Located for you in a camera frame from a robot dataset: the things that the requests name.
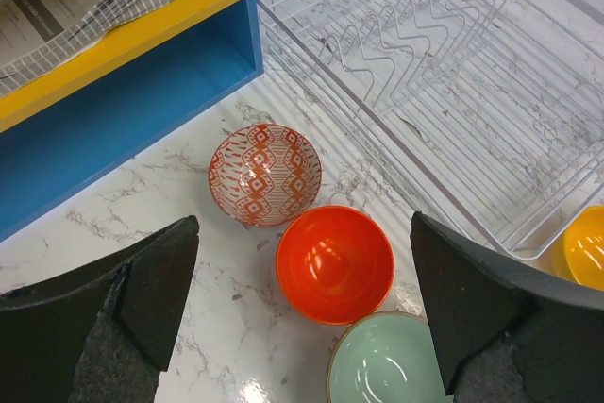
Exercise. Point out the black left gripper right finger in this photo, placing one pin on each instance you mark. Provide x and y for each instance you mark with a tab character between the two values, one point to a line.
503	331

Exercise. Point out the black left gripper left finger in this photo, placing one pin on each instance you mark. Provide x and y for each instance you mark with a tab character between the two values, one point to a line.
103	332

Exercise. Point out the mint green flower bowl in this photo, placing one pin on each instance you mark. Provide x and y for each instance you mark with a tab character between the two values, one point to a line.
387	356

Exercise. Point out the yellow-orange bowl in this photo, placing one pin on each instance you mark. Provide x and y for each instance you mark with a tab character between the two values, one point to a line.
578	255

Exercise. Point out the red-orange bowl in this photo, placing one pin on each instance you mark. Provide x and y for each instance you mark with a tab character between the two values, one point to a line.
334	265

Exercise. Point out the blue patterned red-inside bowl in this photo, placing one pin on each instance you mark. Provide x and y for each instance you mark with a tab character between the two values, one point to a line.
265	175

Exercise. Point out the blue shelf unit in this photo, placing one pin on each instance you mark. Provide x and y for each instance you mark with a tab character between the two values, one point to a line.
65	130

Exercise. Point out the white wire dish rack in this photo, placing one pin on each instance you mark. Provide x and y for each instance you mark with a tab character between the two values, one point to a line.
488	114

